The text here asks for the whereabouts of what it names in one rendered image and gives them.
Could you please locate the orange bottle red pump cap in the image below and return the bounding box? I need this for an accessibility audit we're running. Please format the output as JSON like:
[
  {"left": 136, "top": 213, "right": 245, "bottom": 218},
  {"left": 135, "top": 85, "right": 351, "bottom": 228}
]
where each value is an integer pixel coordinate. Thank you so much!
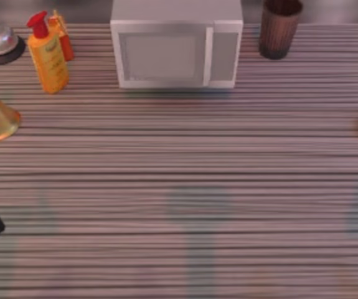
[{"left": 26, "top": 11, "right": 70, "bottom": 95}]

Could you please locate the brown ribbed cup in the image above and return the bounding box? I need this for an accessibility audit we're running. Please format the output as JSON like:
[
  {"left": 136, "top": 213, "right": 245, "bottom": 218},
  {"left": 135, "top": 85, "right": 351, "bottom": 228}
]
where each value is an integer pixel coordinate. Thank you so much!
[{"left": 258, "top": 0, "right": 304, "bottom": 60}]

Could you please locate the grey microwave oven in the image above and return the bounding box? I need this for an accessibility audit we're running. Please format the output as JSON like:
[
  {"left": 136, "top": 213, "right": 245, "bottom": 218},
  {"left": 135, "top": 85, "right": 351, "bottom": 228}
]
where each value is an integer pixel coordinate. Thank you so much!
[{"left": 110, "top": 0, "right": 245, "bottom": 90}]

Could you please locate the small orange red bottle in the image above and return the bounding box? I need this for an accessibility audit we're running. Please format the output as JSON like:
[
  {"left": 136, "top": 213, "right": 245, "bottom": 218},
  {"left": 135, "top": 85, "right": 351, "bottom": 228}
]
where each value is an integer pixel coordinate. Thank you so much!
[{"left": 48, "top": 9, "right": 75, "bottom": 62}]

